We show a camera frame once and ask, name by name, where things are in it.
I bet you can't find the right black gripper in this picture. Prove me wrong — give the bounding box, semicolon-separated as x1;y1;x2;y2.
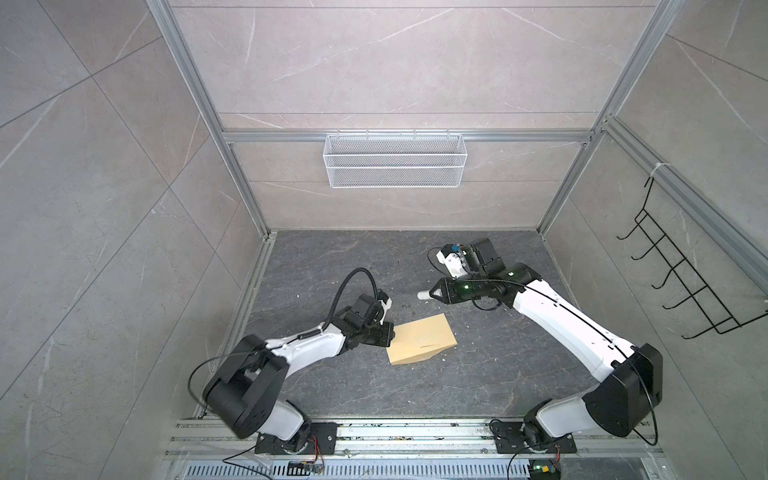
428;273;487;304

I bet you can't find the tan paper envelope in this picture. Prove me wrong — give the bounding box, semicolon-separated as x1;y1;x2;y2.
386;314;457;366

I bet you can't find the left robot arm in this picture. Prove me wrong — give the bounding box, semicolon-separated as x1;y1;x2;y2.
202;290;395;452

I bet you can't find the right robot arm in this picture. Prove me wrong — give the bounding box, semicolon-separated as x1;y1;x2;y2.
418;238;663;450

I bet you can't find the right black camera cable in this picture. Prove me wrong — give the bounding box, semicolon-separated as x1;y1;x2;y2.
427;247;541;312

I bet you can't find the black camera cable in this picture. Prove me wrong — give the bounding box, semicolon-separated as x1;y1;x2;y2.
320;267;380;331
427;247;541;312

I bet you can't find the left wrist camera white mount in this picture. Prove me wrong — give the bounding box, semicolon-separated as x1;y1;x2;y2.
377;290;392;311

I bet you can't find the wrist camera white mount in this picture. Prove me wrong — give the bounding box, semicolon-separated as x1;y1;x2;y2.
377;290;392;311
436;244;472;279

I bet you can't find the left black camera cable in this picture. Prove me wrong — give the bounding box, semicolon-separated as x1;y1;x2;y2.
320;267;380;331

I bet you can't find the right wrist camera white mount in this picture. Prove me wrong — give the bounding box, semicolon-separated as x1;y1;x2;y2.
436;244;472;279

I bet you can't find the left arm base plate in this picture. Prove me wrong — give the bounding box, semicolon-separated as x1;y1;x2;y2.
255;422;339;456

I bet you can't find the white wire mesh basket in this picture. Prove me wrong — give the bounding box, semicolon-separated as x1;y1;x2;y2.
323;133;468;189

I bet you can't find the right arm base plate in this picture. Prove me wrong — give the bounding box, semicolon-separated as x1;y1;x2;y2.
488;419;577;454

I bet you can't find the slotted cable duct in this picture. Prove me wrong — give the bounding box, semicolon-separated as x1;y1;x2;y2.
182;458;531;479

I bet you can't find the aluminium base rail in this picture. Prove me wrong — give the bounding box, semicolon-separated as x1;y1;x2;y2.
162;417;664;459

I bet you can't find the black wire hook rack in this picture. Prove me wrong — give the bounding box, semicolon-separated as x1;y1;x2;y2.
616;177;767;340

